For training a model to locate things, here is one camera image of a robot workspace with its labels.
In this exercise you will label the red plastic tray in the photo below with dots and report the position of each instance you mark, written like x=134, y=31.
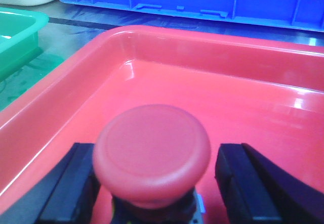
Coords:
x=266, y=93

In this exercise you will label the green plastic tray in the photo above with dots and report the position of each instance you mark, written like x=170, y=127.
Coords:
x=19, y=38

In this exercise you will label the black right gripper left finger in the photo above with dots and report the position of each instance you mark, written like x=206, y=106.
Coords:
x=67, y=194

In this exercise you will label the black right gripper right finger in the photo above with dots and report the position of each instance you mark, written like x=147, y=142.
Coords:
x=255, y=190

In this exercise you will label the red push button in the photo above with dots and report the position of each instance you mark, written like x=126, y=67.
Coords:
x=150, y=158

